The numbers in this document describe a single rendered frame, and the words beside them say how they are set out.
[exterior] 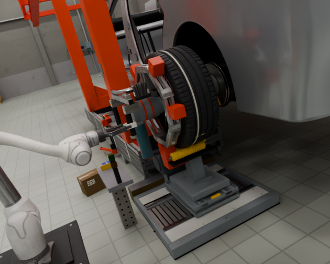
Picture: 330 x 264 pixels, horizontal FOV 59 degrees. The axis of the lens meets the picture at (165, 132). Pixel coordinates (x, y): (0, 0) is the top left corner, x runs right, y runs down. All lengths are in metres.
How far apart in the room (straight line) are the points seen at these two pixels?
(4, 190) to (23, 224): 0.25
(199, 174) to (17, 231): 1.21
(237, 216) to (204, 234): 0.25
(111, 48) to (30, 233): 1.36
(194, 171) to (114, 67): 0.98
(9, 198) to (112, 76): 1.10
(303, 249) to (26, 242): 1.46
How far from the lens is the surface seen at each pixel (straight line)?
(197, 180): 2.15
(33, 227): 1.73
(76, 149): 1.48
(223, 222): 1.98
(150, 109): 1.86
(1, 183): 1.85
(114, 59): 2.30
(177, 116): 1.62
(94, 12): 2.31
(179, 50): 1.87
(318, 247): 1.90
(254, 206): 2.07
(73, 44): 4.20
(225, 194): 2.09
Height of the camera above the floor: 1.27
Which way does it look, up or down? 18 degrees down
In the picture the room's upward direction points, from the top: 15 degrees counter-clockwise
